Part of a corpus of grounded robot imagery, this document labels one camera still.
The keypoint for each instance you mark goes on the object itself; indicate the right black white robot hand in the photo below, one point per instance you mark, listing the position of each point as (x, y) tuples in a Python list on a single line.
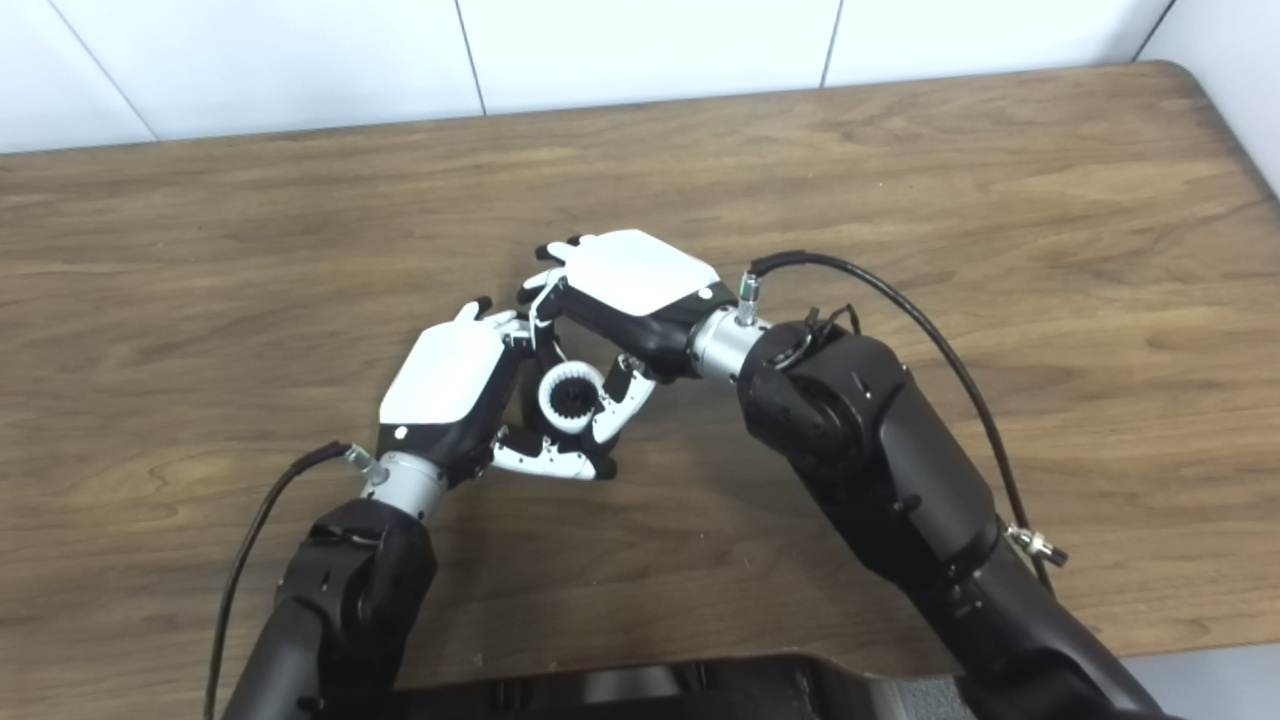
[(640, 275)]

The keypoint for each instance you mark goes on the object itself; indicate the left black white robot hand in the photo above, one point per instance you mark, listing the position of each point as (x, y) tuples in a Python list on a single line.
[(445, 380)]

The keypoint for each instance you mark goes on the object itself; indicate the round black plastic part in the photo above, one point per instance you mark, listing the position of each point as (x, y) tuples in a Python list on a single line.
[(574, 402)]

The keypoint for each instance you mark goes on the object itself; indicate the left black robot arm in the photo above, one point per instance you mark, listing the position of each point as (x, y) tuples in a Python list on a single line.
[(340, 600)]

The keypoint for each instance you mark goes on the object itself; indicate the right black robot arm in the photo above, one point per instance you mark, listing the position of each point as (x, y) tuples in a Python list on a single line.
[(880, 470)]

